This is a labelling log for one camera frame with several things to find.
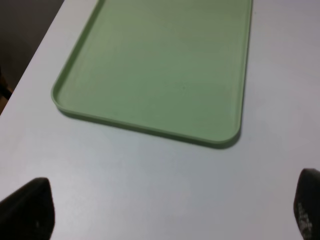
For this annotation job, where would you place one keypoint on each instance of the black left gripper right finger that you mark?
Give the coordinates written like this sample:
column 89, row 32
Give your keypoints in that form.
column 306, row 205

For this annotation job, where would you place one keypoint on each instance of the green plastic tray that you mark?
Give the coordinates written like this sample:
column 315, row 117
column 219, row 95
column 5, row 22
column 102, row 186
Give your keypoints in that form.
column 170, row 68

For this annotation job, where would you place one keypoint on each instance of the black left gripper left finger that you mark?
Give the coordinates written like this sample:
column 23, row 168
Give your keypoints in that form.
column 29, row 212

